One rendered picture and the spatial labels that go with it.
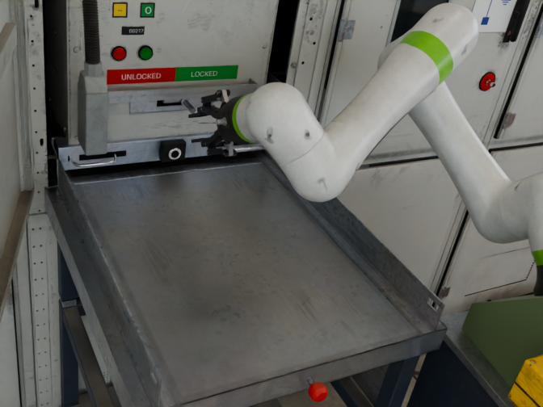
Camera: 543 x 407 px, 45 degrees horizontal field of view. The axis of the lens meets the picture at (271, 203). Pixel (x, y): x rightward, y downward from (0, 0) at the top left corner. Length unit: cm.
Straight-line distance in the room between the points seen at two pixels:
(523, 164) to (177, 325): 153
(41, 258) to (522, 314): 108
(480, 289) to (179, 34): 166
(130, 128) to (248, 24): 37
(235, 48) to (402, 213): 83
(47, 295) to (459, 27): 115
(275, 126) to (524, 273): 191
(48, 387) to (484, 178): 128
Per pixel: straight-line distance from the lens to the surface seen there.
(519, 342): 138
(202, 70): 159
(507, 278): 280
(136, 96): 151
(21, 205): 151
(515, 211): 146
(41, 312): 178
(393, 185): 203
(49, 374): 194
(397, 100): 124
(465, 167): 152
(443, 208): 224
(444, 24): 136
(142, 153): 162
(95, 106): 142
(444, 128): 151
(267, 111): 109
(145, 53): 152
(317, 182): 113
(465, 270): 255
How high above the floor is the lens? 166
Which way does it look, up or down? 32 degrees down
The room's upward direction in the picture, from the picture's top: 10 degrees clockwise
